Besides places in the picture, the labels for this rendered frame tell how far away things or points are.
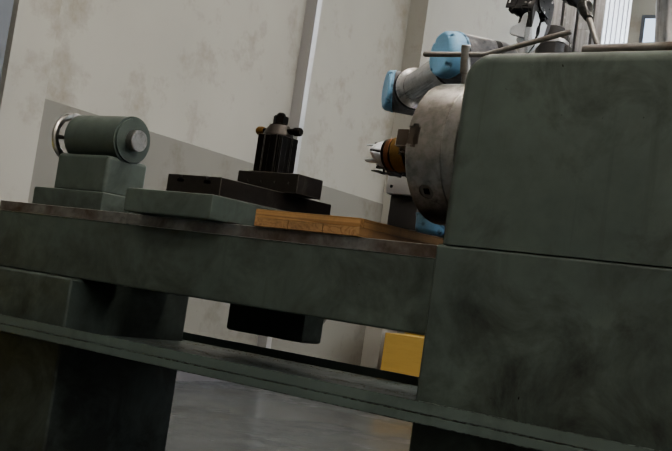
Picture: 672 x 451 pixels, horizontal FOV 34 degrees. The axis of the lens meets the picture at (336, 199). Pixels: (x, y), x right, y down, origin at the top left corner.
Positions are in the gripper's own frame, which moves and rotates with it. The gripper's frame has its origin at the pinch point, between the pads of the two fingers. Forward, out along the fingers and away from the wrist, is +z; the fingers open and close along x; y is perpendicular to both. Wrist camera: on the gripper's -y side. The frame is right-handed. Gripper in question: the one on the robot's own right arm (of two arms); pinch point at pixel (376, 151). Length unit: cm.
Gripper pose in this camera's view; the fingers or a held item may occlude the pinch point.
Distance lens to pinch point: 256.5
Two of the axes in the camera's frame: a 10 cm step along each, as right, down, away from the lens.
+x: 1.4, -9.9, 0.8
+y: -7.9, -0.6, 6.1
